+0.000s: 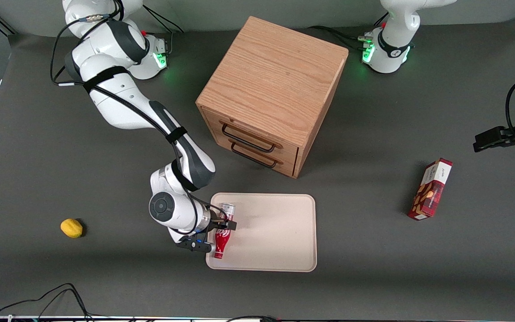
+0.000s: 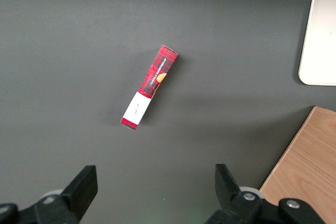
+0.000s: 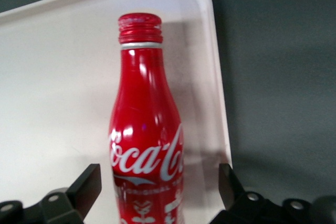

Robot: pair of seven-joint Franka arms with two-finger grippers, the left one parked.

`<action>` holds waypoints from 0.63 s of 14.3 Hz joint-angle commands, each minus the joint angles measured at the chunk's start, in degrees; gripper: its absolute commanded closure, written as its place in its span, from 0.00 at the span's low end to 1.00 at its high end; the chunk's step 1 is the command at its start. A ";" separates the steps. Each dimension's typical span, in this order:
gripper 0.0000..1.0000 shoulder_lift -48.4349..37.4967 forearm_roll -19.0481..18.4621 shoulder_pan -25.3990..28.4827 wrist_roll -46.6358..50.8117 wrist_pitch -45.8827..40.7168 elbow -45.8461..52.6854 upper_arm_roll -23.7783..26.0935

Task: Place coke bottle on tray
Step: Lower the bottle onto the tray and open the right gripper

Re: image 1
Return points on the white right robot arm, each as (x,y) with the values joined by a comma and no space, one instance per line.
(119,103)

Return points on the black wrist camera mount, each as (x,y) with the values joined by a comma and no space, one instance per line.
(195,246)

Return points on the beige plastic tray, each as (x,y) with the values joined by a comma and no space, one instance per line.
(271,232)

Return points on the red cookie box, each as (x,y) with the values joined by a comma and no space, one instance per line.
(432,190)

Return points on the yellow lemon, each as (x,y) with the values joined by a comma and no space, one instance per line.
(71,228)

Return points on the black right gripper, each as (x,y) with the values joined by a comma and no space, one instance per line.
(215,221)

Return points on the wooden drawer cabinet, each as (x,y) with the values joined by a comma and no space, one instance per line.
(275,76)

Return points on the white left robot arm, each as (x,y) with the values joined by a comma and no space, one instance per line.
(396,40)

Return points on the red coke bottle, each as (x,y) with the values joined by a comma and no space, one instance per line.
(221,243)

